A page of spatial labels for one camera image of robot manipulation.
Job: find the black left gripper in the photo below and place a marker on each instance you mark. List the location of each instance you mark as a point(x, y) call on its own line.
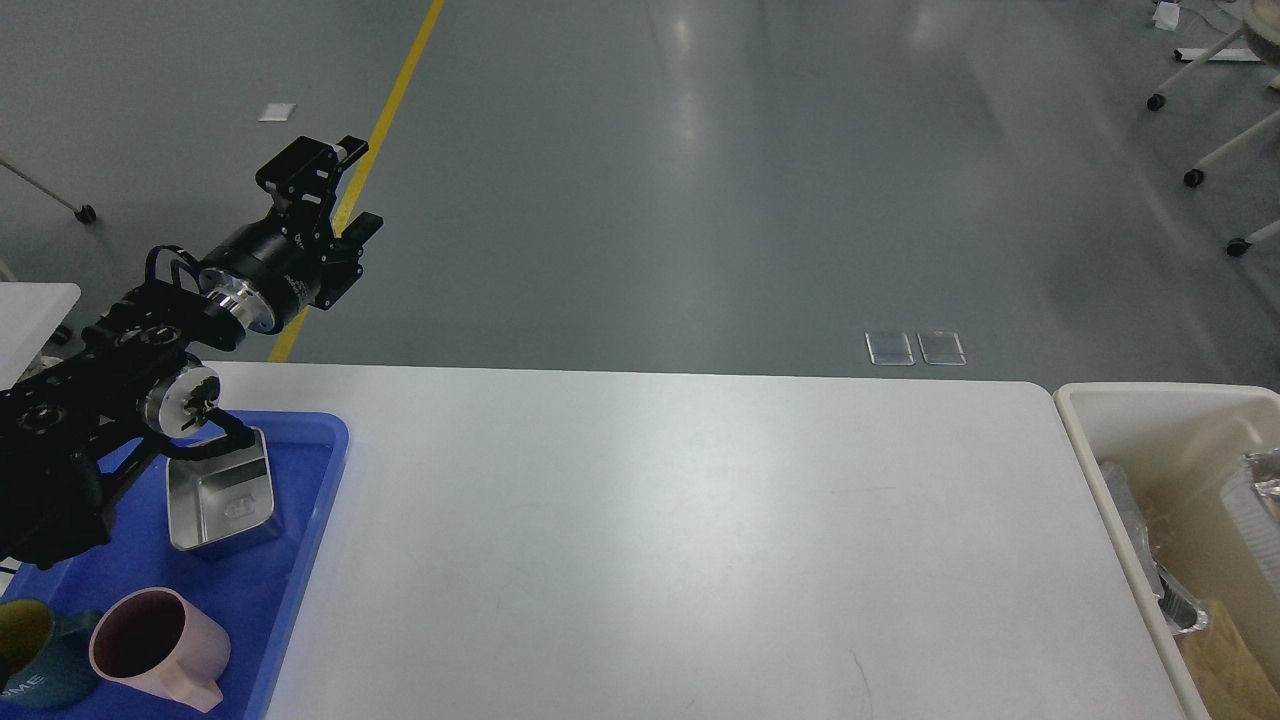
point(261, 274)

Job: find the stainless steel rectangular tin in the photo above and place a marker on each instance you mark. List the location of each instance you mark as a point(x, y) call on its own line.
point(225, 504)

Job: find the pink ceramic mug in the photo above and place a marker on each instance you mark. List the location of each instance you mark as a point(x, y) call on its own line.
point(157, 642)

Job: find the aluminium foil tray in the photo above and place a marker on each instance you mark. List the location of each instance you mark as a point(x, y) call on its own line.
point(1251, 497)

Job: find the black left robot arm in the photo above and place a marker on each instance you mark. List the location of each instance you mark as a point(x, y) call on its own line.
point(75, 437)

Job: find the white paper on floor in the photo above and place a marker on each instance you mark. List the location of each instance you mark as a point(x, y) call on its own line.
point(277, 112)

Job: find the rolling stand leg left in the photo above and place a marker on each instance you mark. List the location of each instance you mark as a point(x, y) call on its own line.
point(84, 213)

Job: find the white side table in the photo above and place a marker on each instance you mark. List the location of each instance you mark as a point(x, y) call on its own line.
point(30, 313)

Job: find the blue plastic tray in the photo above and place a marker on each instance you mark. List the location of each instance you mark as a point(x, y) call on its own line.
point(254, 594)

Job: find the dark teal mug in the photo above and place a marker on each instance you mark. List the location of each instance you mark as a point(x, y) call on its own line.
point(46, 655)

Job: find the clear floor plate left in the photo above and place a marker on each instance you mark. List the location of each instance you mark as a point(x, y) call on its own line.
point(889, 348)

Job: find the clear floor plate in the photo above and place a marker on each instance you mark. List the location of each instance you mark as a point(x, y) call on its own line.
point(889, 348)
point(942, 348)

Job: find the clear floor plate right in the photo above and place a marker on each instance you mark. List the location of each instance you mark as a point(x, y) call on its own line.
point(942, 348)

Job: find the beige waste bin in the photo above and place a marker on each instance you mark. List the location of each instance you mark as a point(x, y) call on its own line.
point(1178, 443)

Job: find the foil tray in bin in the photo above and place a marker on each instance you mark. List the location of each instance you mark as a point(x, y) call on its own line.
point(1183, 613)

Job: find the white rolling chair base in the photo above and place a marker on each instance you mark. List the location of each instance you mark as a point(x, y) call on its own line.
point(1256, 26)

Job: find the brown paper in bin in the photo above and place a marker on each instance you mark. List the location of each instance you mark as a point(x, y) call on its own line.
point(1228, 678)

